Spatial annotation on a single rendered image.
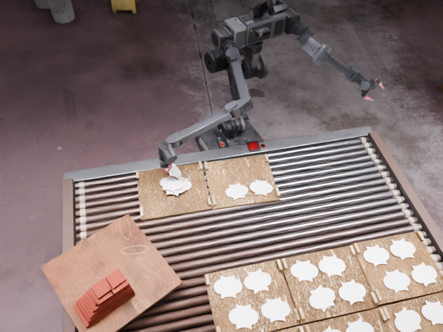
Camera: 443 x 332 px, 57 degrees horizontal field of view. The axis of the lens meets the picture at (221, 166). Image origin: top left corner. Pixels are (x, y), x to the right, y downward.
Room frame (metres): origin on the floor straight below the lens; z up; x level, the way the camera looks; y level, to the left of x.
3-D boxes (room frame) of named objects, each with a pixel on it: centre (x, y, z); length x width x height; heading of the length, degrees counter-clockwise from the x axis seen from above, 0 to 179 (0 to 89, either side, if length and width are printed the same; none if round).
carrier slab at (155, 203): (1.41, 0.28, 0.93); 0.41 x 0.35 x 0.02; 105
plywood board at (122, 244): (0.81, 0.51, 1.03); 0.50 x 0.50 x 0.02; 42
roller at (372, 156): (1.54, -0.10, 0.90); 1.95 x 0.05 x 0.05; 106
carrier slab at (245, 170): (1.51, -0.13, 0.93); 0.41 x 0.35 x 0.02; 104
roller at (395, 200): (1.20, -0.20, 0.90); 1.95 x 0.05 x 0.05; 106
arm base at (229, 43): (2.13, 0.00, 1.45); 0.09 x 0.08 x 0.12; 122
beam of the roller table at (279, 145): (1.75, -0.04, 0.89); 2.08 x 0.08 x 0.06; 106
